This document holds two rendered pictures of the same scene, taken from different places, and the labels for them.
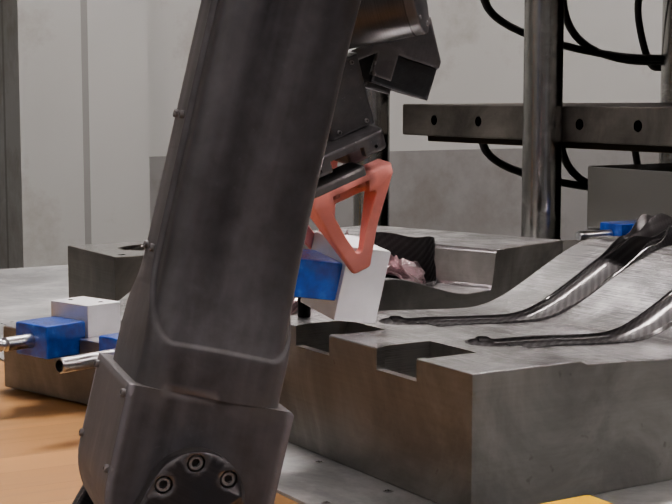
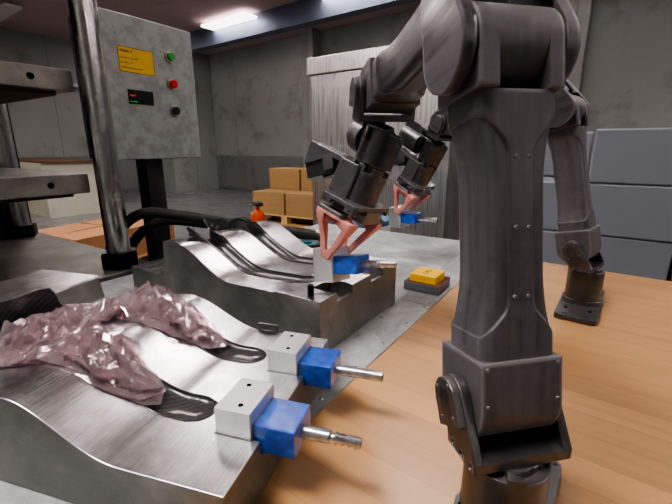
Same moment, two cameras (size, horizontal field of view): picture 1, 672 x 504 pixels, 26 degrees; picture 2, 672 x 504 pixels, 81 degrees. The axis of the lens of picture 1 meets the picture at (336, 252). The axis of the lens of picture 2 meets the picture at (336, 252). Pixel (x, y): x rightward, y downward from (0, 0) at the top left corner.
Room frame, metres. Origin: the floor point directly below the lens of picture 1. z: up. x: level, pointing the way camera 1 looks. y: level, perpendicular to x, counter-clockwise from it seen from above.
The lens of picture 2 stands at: (1.29, 0.54, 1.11)
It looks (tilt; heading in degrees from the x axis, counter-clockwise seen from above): 15 degrees down; 245
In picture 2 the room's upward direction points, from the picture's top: straight up
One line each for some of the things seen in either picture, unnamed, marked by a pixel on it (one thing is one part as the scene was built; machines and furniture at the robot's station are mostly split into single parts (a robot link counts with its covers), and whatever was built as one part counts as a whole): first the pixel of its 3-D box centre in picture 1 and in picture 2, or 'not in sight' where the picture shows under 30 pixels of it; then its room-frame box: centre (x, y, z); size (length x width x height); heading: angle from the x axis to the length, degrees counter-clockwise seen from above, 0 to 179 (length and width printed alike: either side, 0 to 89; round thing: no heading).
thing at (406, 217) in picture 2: not in sight; (414, 217); (0.67, -0.31, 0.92); 0.13 x 0.05 x 0.05; 115
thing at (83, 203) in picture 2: not in sight; (47, 184); (3.04, -8.30, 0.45); 2.62 x 0.84 x 0.90; 118
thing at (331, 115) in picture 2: not in sight; (400, 160); (-1.08, -2.98, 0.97); 1.50 x 1.20 x 1.93; 120
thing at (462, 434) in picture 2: not in sight; (500, 414); (1.06, 0.36, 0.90); 0.09 x 0.06 x 0.06; 167
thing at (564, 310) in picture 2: not in sight; (583, 286); (0.53, 0.08, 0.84); 0.20 x 0.07 x 0.08; 28
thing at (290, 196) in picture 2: not in sight; (300, 195); (-0.74, -5.11, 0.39); 1.33 x 0.95 x 0.78; 120
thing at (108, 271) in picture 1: (166, 274); not in sight; (1.79, 0.21, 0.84); 0.20 x 0.15 x 0.07; 121
